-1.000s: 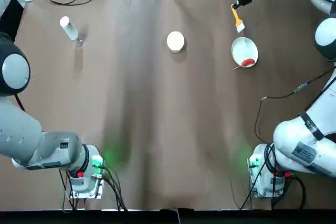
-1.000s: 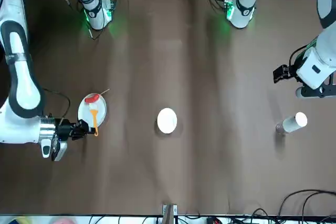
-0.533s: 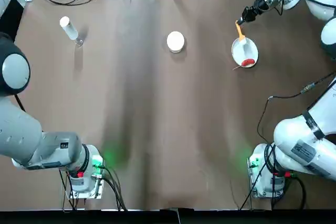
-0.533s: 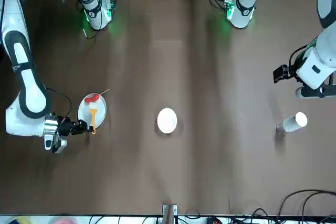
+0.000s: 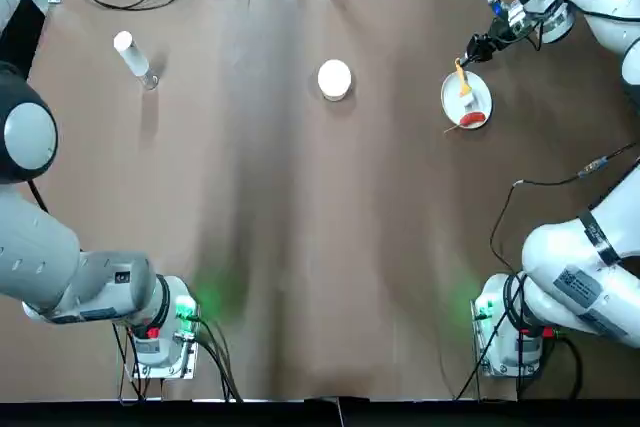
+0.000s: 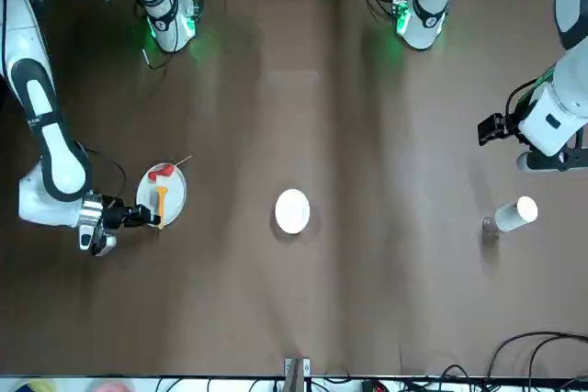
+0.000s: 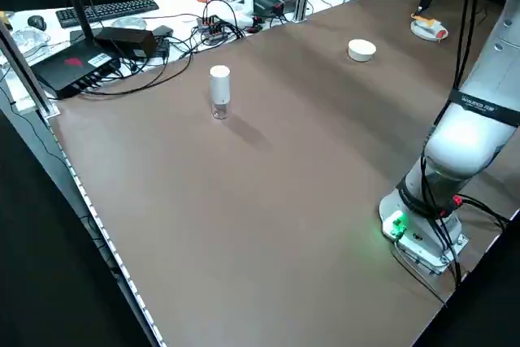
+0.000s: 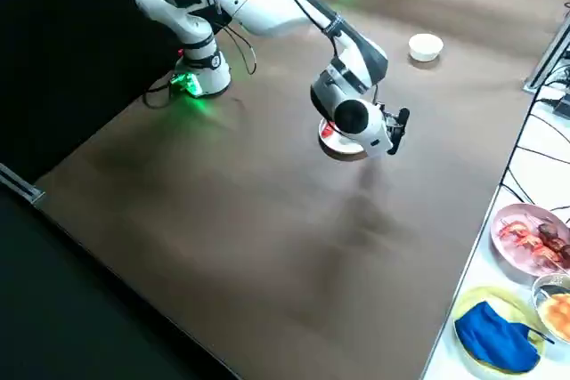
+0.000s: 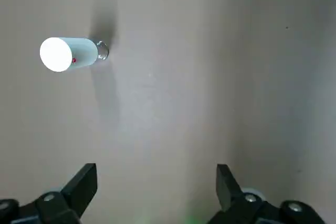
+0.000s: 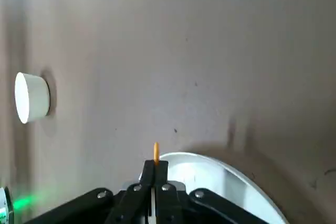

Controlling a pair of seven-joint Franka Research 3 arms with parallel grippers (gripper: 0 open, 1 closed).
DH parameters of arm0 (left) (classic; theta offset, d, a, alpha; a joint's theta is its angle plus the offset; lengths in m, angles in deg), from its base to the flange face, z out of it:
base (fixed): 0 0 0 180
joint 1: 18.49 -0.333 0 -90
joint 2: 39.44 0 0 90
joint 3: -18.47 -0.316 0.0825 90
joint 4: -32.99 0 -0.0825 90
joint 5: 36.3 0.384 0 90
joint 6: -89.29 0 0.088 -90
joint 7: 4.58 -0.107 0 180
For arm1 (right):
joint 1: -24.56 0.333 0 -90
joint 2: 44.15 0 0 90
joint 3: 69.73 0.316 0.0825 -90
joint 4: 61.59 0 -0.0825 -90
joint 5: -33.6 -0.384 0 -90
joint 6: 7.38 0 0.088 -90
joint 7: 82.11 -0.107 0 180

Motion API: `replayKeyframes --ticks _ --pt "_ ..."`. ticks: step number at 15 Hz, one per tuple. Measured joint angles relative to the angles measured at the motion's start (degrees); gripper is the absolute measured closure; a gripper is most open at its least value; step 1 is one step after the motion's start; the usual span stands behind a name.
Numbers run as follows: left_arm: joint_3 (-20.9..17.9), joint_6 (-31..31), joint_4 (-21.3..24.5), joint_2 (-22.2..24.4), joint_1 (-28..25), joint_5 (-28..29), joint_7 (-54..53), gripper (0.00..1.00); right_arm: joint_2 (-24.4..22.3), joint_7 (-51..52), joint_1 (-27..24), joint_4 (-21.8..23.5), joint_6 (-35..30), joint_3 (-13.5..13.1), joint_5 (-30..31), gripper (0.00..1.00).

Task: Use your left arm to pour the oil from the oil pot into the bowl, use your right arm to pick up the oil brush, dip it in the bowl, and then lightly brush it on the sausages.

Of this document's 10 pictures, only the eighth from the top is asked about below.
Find white round plate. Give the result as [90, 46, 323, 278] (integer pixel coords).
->
[317, 117, 371, 158]

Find arm foot cables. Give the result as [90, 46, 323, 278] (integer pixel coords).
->
[142, 79, 179, 109]

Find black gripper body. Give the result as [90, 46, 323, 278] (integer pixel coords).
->
[378, 106, 411, 157]

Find pink plate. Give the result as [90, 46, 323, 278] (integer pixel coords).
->
[490, 202, 570, 278]

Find green-lit connector board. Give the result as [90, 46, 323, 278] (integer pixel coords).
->
[170, 72, 201, 99]

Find aluminium frame post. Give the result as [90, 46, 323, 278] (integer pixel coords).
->
[523, 9, 570, 94]

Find aluminium corner rail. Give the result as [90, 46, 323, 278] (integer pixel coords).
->
[0, 161, 45, 206]

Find brown mushroom skewer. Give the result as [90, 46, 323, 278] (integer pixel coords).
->
[536, 222, 570, 261]

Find small white bowl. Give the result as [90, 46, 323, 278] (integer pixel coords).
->
[408, 33, 444, 62]

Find blue cloth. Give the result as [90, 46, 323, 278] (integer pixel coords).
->
[453, 300, 557, 375]

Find yellow plate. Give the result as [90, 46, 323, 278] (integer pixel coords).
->
[452, 285, 550, 376]

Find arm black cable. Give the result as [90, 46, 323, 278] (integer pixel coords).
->
[213, 0, 342, 77]

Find black power adapter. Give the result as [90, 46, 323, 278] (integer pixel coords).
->
[551, 95, 570, 121]

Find red shrimp skewer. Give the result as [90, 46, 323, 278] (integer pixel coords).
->
[498, 218, 560, 268]

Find golden bread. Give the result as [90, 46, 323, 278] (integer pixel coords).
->
[538, 293, 570, 333]

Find shiny metal bowl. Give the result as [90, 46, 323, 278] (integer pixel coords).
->
[531, 271, 570, 344]

